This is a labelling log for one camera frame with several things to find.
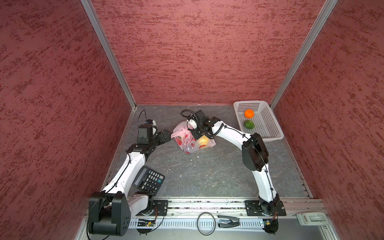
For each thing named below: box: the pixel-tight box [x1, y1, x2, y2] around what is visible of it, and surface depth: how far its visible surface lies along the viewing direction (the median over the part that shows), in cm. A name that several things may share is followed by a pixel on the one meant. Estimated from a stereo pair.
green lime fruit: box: [244, 120, 255, 129], surface depth 105 cm
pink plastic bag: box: [170, 120, 216, 154], surface depth 94 cm
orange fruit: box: [244, 109, 255, 119], surface depth 113 cm
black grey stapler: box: [217, 215, 240, 228], surface depth 71 cm
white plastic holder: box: [296, 212, 329, 226], surface depth 71 cm
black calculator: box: [132, 166, 165, 196], surface depth 83 cm
